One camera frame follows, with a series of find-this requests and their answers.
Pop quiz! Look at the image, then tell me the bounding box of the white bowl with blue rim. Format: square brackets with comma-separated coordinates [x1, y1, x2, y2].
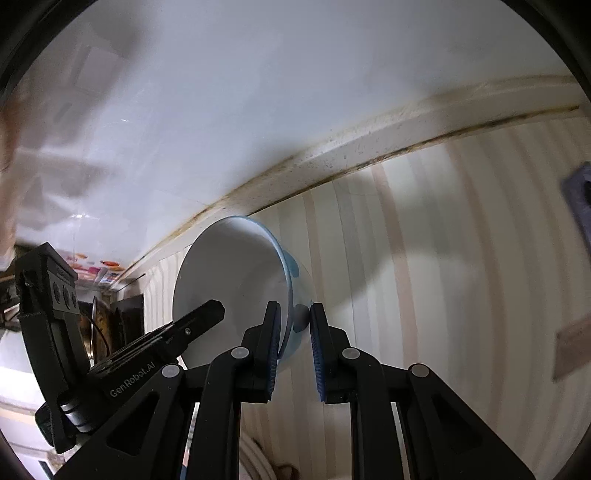
[172, 216, 311, 370]

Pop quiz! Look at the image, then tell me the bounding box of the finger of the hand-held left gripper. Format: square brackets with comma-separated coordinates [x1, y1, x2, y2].
[111, 299, 226, 366]

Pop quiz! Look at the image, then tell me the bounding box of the blue smartphone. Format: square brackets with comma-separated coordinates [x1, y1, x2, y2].
[561, 161, 591, 241]

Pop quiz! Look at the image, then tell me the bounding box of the black wok with steel handle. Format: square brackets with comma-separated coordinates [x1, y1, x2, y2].
[78, 296, 123, 361]

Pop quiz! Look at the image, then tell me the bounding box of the striped cat print table mat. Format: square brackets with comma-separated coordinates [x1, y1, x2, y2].
[145, 117, 591, 480]

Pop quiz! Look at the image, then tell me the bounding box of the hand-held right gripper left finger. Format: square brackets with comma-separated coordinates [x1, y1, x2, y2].
[53, 301, 282, 480]

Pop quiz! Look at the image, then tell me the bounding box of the black glass stove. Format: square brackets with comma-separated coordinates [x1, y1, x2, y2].
[113, 295, 145, 347]

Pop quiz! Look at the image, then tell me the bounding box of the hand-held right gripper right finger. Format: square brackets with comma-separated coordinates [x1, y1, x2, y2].
[309, 302, 536, 480]

